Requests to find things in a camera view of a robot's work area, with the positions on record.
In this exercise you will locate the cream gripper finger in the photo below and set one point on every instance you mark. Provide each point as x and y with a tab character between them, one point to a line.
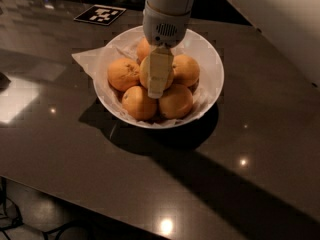
159	68

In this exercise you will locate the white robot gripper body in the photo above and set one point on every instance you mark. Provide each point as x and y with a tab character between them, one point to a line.
164	28

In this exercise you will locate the orange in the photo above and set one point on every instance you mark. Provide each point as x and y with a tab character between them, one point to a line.
144	74
176	102
123	73
186	70
138	104
143	49

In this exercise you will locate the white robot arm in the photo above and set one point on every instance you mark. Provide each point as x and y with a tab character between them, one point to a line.
292	26

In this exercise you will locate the white round bowl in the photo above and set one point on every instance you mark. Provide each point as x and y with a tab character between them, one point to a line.
210	64

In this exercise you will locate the white paper bowl liner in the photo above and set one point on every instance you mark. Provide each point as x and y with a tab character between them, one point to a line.
90	59

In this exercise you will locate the black white marker tag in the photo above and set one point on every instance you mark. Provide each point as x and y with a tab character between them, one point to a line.
100	15

